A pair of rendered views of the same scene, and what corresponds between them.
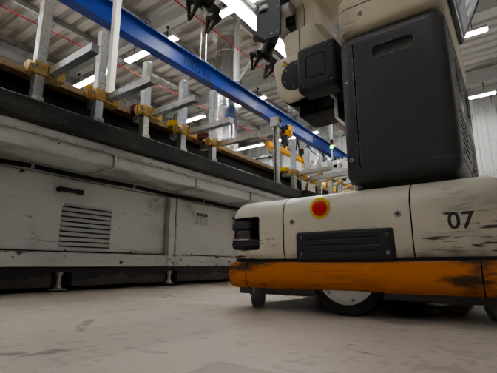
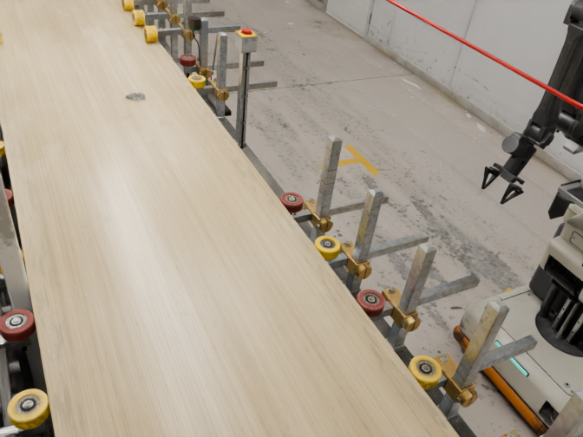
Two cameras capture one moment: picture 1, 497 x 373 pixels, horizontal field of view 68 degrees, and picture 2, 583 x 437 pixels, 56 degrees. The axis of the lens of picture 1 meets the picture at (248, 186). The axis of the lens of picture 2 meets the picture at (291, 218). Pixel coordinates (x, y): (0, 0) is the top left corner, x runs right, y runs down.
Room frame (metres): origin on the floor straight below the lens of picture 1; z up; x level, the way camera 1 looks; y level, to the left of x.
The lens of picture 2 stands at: (1.58, 1.67, 1.99)
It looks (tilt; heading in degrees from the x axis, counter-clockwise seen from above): 37 degrees down; 293
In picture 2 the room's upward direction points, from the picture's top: 8 degrees clockwise
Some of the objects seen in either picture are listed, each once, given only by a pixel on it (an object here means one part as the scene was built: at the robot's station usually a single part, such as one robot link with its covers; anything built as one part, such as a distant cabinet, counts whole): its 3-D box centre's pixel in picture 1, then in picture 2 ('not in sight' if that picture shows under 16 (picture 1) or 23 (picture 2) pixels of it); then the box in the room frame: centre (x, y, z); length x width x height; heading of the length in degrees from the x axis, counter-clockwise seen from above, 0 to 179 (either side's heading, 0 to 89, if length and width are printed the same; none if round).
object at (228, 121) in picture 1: (199, 129); (374, 251); (1.87, 0.26, 0.82); 0.43 x 0.03 x 0.04; 55
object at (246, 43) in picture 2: (276, 123); (245, 42); (2.70, -0.21, 1.18); 0.07 x 0.07 x 0.08; 55
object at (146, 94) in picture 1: (145, 106); (406, 308); (1.69, 0.51, 0.87); 0.04 x 0.04 x 0.48; 55
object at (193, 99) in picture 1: (163, 110); (421, 297); (1.66, 0.41, 0.84); 0.43 x 0.03 x 0.04; 55
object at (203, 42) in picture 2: (307, 175); (203, 65); (3.11, -0.51, 0.87); 0.04 x 0.04 x 0.48; 55
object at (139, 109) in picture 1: (148, 113); (400, 309); (1.70, 0.49, 0.84); 0.14 x 0.06 x 0.05; 145
